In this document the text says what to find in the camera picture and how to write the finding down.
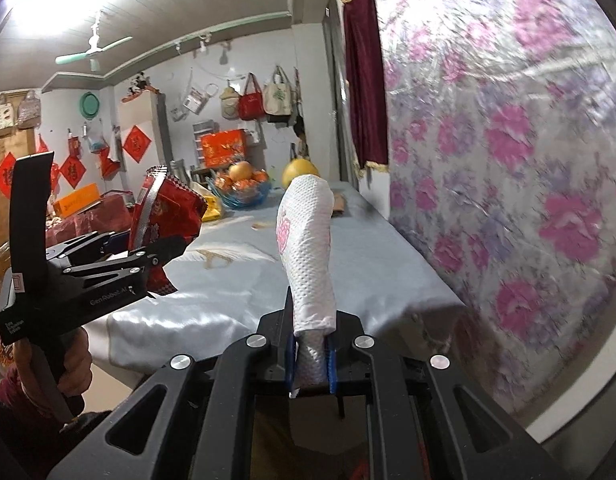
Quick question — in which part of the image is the white refrigerator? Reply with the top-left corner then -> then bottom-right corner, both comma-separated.
119,91 -> 169,196

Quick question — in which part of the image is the red plastic covered side table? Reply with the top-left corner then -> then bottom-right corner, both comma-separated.
45,192 -> 136,251

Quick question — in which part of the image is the green plastic basin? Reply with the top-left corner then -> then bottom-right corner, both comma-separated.
78,91 -> 101,122

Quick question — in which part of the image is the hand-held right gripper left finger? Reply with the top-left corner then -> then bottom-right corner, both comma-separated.
47,287 -> 295,480

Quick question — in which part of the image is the clear plastic hanging bag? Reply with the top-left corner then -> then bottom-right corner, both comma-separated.
180,85 -> 211,116

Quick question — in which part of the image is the green ceiling fan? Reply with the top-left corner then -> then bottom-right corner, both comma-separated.
55,10 -> 134,72

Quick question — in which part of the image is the red gift box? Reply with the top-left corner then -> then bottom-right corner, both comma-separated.
199,129 -> 249,167

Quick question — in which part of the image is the folding table with white cloth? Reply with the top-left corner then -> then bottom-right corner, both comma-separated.
108,180 -> 466,376

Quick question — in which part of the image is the red snack packet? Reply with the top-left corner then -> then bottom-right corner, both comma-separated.
127,165 -> 209,297

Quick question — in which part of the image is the person's left hand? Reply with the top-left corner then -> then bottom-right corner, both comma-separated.
15,329 -> 94,406

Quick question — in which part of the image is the floral mattress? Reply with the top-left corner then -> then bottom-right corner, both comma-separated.
373,0 -> 616,428

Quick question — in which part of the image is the blue glass fruit bowl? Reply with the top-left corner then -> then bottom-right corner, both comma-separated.
205,172 -> 273,209

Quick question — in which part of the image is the red tote bag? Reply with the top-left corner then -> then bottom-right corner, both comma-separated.
238,74 -> 265,121

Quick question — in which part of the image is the grey drawer box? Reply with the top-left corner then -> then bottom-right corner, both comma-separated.
192,120 -> 215,166

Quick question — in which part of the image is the beige hanging bag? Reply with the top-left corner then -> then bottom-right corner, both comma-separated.
219,85 -> 239,120

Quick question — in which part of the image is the yellow tissue pack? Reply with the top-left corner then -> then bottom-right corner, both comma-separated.
190,182 -> 223,222

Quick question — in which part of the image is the maroon curtain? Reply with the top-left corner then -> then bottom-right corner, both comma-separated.
338,0 -> 390,178

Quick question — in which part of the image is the orange cardboard box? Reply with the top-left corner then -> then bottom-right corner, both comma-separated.
53,185 -> 98,217

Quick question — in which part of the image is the black and white plush toy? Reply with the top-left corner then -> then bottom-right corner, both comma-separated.
122,72 -> 159,103

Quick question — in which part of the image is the white tote bag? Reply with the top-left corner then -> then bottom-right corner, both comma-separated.
263,66 -> 293,122

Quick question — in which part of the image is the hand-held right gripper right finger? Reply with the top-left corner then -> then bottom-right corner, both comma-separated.
328,310 -> 571,480

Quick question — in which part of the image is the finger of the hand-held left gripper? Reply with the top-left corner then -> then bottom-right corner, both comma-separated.
45,231 -> 131,263
63,236 -> 187,281

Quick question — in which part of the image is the red diamond paper poster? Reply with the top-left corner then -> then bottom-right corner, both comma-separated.
0,152 -> 18,198
122,125 -> 150,163
59,156 -> 86,188

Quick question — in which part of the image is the yellow pomelo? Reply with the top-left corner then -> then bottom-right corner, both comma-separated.
281,157 -> 319,188

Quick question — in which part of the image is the person's left forearm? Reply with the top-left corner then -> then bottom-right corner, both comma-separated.
0,372 -> 114,480

